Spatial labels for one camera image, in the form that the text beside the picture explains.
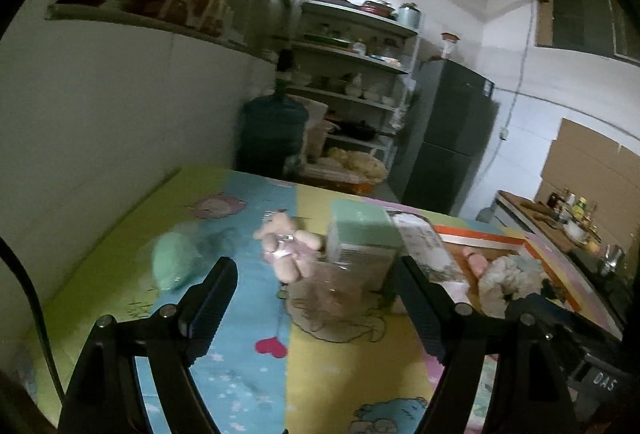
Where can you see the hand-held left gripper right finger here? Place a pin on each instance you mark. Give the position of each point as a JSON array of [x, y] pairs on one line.
[[425, 314]]

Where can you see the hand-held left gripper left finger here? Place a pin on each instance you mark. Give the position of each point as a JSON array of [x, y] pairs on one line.
[[210, 309]]

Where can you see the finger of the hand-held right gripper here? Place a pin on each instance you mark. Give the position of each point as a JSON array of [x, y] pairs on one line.
[[542, 309]]

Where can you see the pale floral fabric bundle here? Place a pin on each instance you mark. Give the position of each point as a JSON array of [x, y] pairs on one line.
[[510, 281]]

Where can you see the mint green plush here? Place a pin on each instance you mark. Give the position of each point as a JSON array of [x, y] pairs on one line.
[[172, 261]]

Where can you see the clear plastic bag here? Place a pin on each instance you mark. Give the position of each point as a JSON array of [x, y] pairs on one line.
[[335, 286]]

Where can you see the cardboard box with orange rim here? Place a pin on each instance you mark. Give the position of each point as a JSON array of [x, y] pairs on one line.
[[475, 234]]

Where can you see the pink teddy bear toy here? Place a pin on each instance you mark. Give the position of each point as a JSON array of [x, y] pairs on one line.
[[285, 244]]

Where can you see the floral tissue pack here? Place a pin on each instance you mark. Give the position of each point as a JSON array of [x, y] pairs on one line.
[[425, 249]]

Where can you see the white bowl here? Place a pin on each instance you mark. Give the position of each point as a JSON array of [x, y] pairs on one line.
[[575, 230]]

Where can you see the metal faucet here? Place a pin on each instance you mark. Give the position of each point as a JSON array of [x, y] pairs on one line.
[[612, 256]]

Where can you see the cartoon printed blanket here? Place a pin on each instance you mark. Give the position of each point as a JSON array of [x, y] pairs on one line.
[[250, 389]]

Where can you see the kitchen counter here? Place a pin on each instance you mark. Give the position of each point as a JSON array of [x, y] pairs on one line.
[[530, 216]]

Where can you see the green tissue box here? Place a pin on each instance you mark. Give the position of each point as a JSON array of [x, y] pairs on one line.
[[362, 239]]

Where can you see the row of condiment bottles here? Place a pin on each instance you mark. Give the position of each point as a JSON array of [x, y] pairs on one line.
[[575, 209]]

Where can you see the yellow lumpy bag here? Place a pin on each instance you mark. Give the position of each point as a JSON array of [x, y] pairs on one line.
[[357, 161]]

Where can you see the dark grey fridge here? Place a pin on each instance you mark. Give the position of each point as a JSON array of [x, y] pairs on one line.
[[450, 139]]

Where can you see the blue water jug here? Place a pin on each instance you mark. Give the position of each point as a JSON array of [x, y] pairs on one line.
[[272, 134]]

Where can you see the black wok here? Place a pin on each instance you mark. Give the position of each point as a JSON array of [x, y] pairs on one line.
[[357, 129]]

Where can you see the white sack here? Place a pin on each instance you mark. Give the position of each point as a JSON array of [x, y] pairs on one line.
[[315, 124]]

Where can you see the brown wooden door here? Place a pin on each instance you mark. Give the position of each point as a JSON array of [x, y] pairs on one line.
[[15, 406]]

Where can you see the row of white bowls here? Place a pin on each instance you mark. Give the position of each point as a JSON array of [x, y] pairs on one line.
[[360, 89]]

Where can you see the black water jug pump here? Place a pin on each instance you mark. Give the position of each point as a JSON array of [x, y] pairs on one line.
[[285, 64]]

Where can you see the metal shelf rack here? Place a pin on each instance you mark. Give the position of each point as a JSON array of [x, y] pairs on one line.
[[350, 57]]

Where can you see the glass jar with brown lid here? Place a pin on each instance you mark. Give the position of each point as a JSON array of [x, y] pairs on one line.
[[449, 45]]

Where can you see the row of glass jars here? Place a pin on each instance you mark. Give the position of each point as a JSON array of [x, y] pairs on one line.
[[360, 44]]

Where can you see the pale blue metal pot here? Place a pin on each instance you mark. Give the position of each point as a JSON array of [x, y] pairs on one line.
[[410, 14]]

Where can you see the stack of red pans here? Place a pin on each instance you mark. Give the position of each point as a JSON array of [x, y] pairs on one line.
[[377, 6]]

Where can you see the cardboard sheet on wall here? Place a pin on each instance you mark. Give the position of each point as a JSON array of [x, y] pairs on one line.
[[590, 164]]

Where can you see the white wall socket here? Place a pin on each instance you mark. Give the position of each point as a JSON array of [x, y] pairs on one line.
[[504, 134]]

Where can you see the small wall window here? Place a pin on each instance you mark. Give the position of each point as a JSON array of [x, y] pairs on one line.
[[580, 9]]

